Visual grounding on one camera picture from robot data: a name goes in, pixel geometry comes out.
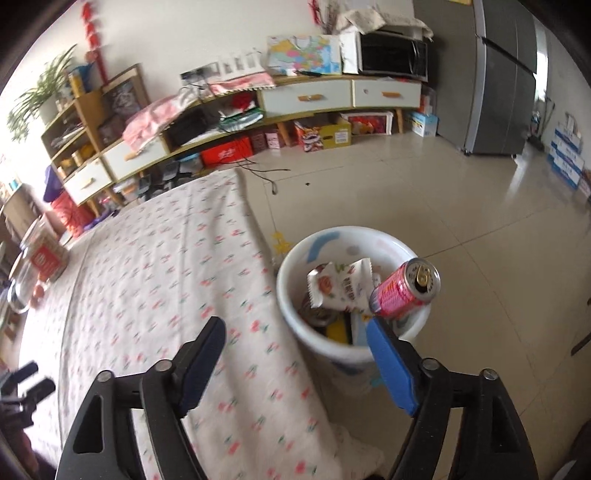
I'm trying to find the yellow sponge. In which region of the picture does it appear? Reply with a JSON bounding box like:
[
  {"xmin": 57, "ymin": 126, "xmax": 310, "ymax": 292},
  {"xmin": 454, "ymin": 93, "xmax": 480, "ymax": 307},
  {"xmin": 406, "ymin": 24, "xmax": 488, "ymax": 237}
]
[{"xmin": 325, "ymin": 319, "xmax": 349, "ymax": 345}]

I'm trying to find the small red drink can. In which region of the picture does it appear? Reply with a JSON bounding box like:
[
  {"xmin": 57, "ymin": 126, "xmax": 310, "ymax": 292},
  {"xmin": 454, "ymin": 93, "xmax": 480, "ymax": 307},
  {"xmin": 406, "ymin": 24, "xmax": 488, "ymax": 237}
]
[{"xmin": 370, "ymin": 258, "xmax": 441, "ymax": 320}]

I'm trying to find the white snack wrapper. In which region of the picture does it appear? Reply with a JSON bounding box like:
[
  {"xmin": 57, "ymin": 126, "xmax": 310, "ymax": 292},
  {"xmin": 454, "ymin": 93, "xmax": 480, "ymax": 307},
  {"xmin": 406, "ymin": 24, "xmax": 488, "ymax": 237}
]
[{"xmin": 308, "ymin": 258, "xmax": 374, "ymax": 313}]

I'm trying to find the white trash bin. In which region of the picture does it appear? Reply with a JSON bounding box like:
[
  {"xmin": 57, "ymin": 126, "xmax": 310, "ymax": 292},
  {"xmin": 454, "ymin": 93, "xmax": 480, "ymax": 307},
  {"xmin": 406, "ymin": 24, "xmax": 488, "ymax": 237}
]
[{"xmin": 276, "ymin": 226, "xmax": 416, "ymax": 396}]

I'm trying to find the cherry print tablecloth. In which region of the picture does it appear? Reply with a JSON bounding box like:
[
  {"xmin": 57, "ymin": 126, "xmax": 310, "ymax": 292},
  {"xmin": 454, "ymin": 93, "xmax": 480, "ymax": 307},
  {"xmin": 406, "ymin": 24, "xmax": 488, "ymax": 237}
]
[{"xmin": 19, "ymin": 169, "xmax": 384, "ymax": 479}]

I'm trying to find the glass jar wooden lid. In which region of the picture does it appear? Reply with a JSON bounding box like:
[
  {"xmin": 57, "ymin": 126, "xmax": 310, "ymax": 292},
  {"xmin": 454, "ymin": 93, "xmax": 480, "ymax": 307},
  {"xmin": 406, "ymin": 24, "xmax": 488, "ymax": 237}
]
[{"xmin": 7, "ymin": 218, "xmax": 43, "ymax": 314}]

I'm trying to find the nut jar red label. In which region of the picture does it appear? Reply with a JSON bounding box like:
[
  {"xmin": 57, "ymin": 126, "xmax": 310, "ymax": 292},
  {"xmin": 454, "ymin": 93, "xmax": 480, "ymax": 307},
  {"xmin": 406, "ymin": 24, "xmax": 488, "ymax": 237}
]
[{"xmin": 27, "ymin": 228, "xmax": 69, "ymax": 282}]

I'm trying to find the red box under cabinet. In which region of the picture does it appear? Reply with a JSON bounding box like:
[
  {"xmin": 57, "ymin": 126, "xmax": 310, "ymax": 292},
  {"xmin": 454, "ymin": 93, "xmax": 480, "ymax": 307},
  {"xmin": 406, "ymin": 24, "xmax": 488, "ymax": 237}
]
[{"xmin": 199, "ymin": 136, "xmax": 252, "ymax": 168}]

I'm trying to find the pink cloth on cabinet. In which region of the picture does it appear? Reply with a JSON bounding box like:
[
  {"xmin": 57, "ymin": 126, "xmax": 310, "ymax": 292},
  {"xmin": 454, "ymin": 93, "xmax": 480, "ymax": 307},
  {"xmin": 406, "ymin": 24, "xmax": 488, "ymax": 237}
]
[{"xmin": 122, "ymin": 72, "xmax": 276, "ymax": 152}]

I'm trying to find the wooden shelf unit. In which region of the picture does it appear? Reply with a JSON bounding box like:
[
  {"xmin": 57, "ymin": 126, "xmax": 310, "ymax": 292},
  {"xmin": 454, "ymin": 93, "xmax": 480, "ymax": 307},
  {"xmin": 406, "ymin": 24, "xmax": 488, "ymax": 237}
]
[{"xmin": 41, "ymin": 64, "xmax": 149, "ymax": 182}]

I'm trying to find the wooden TV cabinet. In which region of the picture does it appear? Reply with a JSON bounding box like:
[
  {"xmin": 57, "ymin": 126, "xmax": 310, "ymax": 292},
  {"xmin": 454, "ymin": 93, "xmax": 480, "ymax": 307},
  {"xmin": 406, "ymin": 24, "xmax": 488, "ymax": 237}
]
[{"xmin": 62, "ymin": 75, "xmax": 422, "ymax": 204}]

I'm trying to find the green potted plant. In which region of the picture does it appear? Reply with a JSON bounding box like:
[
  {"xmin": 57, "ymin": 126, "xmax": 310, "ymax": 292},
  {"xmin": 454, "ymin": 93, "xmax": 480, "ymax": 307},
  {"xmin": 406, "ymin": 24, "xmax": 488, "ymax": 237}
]
[{"xmin": 7, "ymin": 44, "xmax": 76, "ymax": 142}]

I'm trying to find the black microwave oven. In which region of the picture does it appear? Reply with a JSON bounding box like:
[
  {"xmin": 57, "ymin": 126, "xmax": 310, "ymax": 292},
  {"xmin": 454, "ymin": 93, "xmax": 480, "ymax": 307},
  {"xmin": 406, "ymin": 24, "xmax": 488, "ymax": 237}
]
[{"xmin": 339, "ymin": 30, "xmax": 428, "ymax": 82}]

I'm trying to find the grey refrigerator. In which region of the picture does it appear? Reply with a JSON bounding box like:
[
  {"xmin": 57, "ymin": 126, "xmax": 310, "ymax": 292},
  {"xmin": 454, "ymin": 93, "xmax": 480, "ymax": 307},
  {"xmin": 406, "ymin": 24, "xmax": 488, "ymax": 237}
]
[{"xmin": 414, "ymin": 1, "xmax": 537, "ymax": 156}]

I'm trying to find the colourful map poster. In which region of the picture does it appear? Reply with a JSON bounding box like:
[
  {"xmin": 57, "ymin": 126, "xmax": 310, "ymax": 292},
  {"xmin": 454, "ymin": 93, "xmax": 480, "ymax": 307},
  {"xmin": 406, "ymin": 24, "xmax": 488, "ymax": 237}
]
[{"xmin": 266, "ymin": 35, "xmax": 342, "ymax": 76}]

